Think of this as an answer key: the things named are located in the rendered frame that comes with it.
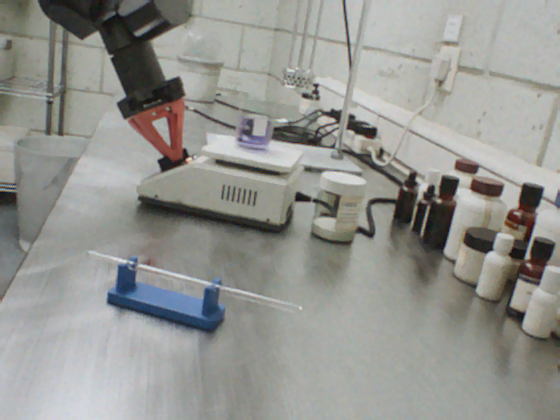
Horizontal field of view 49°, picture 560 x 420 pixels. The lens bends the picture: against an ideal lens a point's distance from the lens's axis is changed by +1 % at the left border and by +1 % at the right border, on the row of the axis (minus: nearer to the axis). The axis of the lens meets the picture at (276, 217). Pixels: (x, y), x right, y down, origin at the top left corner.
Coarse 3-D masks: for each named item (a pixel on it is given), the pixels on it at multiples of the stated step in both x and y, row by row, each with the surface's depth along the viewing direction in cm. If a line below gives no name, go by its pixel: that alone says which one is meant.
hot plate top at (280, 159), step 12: (216, 144) 81; (228, 144) 82; (216, 156) 76; (228, 156) 76; (240, 156) 76; (252, 156) 77; (264, 156) 79; (276, 156) 80; (288, 156) 81; (300, 156) 83; (264, 168) 76; (276, 168) 75; (288, 168) 76
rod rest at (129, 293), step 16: (128, 272) 53; (112, 288) 53; (128, 288) 54; (144, 288) 54; (160, 288) 55; (208, 288) 50; (128, 304) 52; (144, 304) 52; (160, 304) 52; (176, 304) 52; (192, 304) 53; (208, 304) 51; (176, 320) 51; (192, 320) 51; (208, 320) 51
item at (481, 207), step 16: (480, 192) 76; (496, 192) 75; (464, 208) 76; (480, 208) 75; (496, 208) 75; (464, 224) 76; (480, 224) 75; (496, 224) 76; (448, 240) 79; (448, 256) 79
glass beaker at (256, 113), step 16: (240, 96) 79; (256, 96) 77; (240, 112) 79; (256, 112) 78; (272, 112) 79; (240, 128) 79; (256, 128) 79; (272, 128) 80; (240, 144) 80; (256, 144) 79
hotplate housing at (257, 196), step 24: (192, 168) 77; (216, 168) 77; (240, 168) 78; (144, 192) 79; (168, 192) 78; (192, 192) 78; (216, 192) 77; (240, 192) 77; (264, 192) 76; (288, 192) 76; (216, 216) 78; (240, 216) 78; (264, 216) 77; (288, 216) 84
